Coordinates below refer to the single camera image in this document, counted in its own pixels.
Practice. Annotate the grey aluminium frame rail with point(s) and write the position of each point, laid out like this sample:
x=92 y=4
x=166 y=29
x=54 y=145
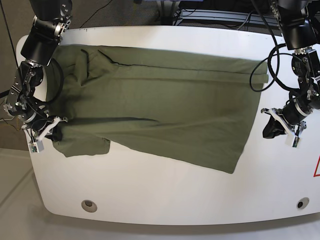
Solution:
x=220 y=16

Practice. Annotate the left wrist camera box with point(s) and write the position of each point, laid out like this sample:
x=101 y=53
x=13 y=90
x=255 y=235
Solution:
x=293 y=141

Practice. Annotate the table cable grommet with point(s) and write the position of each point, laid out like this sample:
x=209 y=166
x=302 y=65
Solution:
x=302 y=203
x=89 y=206

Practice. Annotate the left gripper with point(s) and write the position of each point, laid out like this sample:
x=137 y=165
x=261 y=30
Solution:
x=287 y=120

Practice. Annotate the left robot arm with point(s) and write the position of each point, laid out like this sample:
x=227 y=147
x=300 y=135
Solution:
x=300 y=29

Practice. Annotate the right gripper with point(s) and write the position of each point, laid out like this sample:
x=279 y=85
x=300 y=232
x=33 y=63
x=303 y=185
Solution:
x=37 y=128

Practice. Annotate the red triangle warning sticker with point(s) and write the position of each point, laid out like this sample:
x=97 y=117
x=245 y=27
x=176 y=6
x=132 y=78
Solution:
x=317 y=169

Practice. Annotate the left table cable grommet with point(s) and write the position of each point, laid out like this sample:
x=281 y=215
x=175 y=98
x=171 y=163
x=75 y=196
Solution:
x=89 y=206

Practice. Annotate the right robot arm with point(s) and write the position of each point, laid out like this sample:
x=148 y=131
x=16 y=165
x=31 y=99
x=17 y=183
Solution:
x=51 y=19

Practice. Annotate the black bar under table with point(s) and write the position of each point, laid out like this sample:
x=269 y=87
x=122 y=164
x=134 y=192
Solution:
x=7 y=92

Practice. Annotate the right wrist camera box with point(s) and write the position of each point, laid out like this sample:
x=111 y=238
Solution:
x=36 y=146

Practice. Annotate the right table cable grommet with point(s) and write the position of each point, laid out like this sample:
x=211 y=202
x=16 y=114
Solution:
x=302 y=203

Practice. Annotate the olive green T-shirt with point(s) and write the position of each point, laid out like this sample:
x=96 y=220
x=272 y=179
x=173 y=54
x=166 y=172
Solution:
x=190 y=107

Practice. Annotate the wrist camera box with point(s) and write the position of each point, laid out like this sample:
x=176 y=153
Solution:
x=36 y=146
x=293 y=141

